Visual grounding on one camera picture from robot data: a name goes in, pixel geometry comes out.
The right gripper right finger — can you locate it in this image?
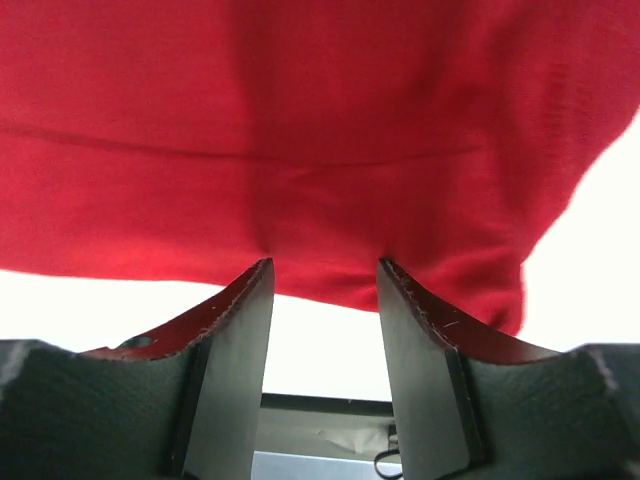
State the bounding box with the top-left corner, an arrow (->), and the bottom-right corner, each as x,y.
377,259 -> 639,479

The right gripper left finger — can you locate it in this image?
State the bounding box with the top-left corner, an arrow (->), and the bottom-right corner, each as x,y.
1,259 -> 275,479

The red t shirt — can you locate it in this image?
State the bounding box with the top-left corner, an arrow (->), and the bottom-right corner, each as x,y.
1,1 -> 639,334

